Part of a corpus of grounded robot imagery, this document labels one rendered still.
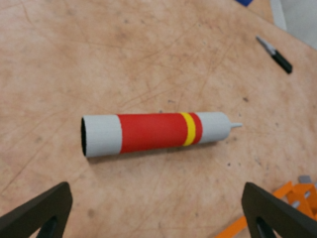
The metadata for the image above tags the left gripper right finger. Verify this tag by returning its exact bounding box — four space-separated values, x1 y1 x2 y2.
241 181 317 238

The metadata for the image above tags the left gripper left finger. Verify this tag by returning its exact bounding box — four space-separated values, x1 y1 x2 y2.
0 181 73 238

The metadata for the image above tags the red and grey cylinder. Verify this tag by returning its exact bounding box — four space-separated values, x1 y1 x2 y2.
80 112 243 158

